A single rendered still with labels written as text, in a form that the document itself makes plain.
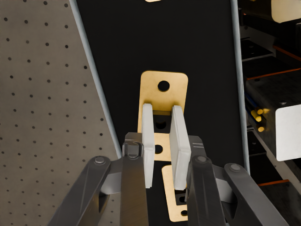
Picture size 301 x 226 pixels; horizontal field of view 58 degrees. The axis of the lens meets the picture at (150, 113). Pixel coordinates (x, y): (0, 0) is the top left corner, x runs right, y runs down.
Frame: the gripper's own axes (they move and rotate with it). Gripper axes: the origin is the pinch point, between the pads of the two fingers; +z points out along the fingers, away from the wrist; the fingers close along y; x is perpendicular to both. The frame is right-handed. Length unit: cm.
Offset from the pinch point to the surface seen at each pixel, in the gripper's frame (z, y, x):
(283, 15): 16.0, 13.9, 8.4
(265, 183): 29.8, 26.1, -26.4
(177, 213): 7.7, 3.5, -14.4
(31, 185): 54, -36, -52
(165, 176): 7.7, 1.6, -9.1
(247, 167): 7.4, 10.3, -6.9
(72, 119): 54, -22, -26
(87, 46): 7.5, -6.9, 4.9
